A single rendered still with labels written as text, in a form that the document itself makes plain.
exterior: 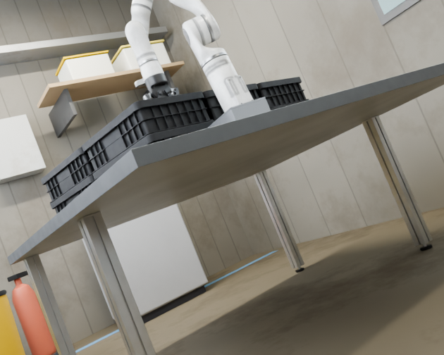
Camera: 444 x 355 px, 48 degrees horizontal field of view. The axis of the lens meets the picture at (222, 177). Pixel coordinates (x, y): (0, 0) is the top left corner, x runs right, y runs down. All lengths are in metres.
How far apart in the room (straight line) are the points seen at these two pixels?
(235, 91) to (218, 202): 3.52
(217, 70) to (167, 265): 2.39
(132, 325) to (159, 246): 2.22
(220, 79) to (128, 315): 0.77
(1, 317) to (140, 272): 1.06
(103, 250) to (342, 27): 2.63
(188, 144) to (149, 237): 2.68
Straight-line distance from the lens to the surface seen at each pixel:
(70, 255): 4.34
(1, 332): 3.04
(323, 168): 4.05
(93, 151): 1.83
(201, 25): 1.61
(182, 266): 3.80
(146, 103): 1.58
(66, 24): 5.09
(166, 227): 3.80
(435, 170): 3.50
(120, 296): 1.55
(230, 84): 1.54
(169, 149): 1.05
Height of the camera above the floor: 0.51
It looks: 4 degrees up
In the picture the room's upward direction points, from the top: 22 degrees counter-clockwise
